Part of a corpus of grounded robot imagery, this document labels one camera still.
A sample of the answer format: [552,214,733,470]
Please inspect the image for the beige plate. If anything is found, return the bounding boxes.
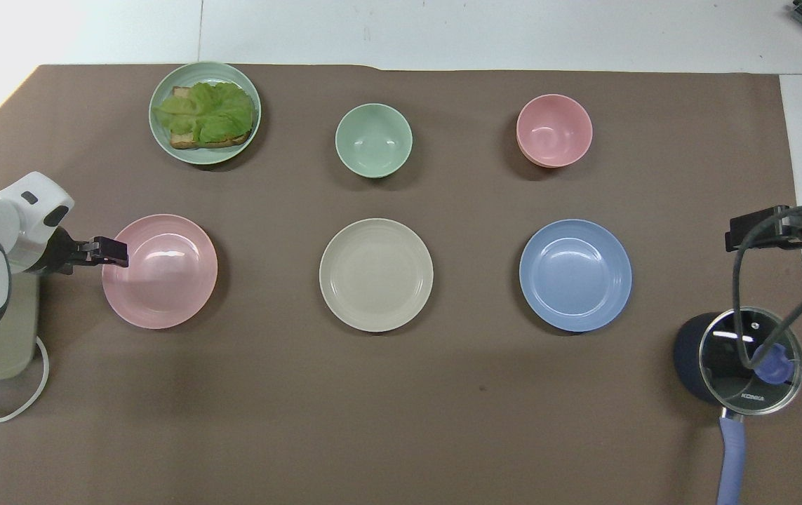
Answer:
[319,218,434,333]

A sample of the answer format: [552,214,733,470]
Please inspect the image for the blue plate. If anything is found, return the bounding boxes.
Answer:
[519,219,633,333]

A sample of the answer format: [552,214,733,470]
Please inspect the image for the black cable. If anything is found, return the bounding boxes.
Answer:
[732,202,802,371]

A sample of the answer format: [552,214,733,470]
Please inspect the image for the glass pot lid, blue knob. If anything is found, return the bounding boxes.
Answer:
[698,307,802,417]

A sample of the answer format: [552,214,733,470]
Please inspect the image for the white cable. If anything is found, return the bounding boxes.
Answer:
[0,335,50,424]

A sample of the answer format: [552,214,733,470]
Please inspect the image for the toast slice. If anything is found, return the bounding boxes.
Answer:
[168,86,255,150]

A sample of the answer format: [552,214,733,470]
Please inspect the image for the green bowl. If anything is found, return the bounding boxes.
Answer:
[335,103,413,179]

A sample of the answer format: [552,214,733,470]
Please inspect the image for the green plate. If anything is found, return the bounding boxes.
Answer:
[149,62,262,166]

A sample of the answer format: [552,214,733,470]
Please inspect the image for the dark blue pot, lavender handle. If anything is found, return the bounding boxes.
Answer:
[673,309,802,505]

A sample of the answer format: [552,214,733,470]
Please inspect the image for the pink plate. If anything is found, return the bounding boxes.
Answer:
[102,214,219,330]

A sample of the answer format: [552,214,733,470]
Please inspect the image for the green lettuce leaf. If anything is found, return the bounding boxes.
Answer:
[153,81,256,144]

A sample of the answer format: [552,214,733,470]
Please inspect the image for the pink bowl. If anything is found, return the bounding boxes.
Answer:
[516,94,594,169]

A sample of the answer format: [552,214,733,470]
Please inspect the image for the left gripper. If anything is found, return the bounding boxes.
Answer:
[37,225,91,276]

